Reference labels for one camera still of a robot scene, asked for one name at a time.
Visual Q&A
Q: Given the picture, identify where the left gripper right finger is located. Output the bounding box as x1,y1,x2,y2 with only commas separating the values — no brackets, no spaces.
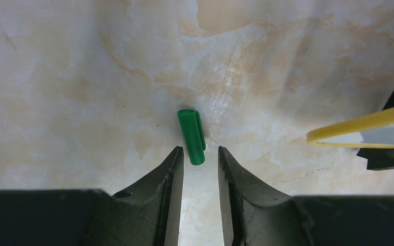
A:
218,147,394,245

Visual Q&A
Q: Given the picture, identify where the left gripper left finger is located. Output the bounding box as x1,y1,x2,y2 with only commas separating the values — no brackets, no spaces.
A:
0,147,184,245

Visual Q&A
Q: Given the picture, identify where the green marker cap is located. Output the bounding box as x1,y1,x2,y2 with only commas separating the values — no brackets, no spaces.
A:
176,109,206,166

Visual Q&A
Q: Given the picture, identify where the yellow-framed whiteboard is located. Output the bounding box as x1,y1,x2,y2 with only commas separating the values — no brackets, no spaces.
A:
306,107,394,149

